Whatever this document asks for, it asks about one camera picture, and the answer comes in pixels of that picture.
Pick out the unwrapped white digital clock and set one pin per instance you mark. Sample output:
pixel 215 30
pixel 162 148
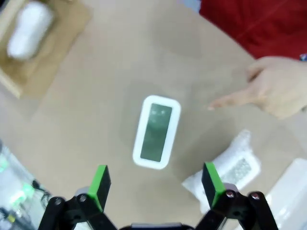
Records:
pixel 156 134

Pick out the person's left hand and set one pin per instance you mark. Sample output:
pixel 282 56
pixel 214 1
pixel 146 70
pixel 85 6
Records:
pixel 280 86

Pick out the open brown cardboard box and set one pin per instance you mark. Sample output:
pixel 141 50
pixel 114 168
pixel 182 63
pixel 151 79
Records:
pixel 62 36

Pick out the plain bubble-wrapped white clock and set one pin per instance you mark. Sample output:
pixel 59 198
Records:
pixel 28 31

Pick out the bubble-wrapped clock with QR label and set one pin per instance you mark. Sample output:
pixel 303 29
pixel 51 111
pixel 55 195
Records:
pixel 239 165

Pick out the clear plastic container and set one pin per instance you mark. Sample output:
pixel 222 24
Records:
pixel 295 191

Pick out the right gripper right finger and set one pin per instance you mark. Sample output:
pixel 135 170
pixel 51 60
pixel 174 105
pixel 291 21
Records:
pixel 216 189

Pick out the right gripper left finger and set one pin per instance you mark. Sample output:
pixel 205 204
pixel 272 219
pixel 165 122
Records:
pixel 96 191

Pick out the person in red jacket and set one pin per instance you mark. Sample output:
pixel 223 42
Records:
pixel 251 24

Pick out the white equipment with green lights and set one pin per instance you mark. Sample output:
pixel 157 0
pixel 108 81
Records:
pixel 14 191

